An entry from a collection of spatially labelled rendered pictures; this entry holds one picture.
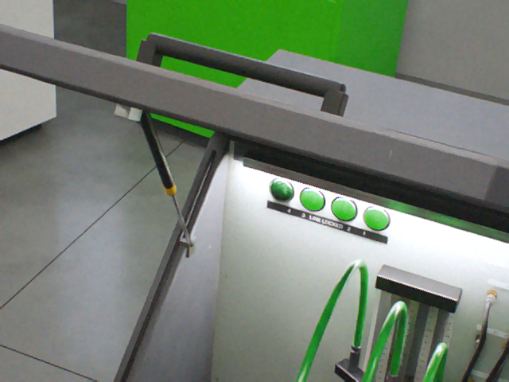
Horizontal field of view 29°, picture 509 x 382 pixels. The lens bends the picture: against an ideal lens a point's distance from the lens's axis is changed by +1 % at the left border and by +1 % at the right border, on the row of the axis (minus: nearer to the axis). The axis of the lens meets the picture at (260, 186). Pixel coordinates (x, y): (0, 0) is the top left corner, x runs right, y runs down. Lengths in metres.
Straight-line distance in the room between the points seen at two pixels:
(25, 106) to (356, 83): 2.87
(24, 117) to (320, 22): 1.45
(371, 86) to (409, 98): 0.08
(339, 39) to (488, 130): 2.32
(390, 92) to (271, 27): 2.33
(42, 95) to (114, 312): 1.38
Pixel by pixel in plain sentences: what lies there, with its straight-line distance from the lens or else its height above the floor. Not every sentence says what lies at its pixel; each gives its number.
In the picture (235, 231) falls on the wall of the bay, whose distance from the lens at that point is 1.87.
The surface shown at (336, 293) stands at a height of 1.42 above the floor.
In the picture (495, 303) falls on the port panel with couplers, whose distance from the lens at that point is 1.77.
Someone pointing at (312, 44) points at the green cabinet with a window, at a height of 0.69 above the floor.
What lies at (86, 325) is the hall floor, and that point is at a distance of 3.60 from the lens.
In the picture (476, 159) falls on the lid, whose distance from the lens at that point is 0.75.
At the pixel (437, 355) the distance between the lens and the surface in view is 1.53.
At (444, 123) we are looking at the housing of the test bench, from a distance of 1.83.
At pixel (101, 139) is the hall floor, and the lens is 4.72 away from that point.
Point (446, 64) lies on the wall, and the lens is 5.58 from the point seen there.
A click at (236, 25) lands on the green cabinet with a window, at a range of 4.29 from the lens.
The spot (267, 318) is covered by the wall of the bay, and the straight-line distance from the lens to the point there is 1.95.
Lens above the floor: 2.31
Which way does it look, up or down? 32 degrees down
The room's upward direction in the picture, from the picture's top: 6 degrees clockwise
